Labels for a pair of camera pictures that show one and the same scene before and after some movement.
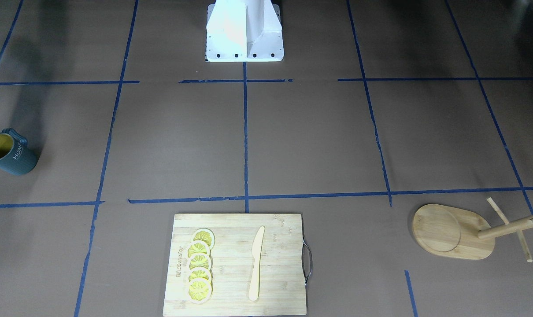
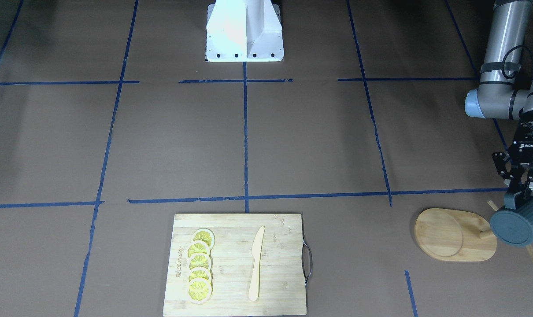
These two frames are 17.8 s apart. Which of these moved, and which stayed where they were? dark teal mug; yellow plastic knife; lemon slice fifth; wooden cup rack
Moved: dark teal mug
Stayed: yellow plastic knife; wooden cup rack; lemon slice fifth
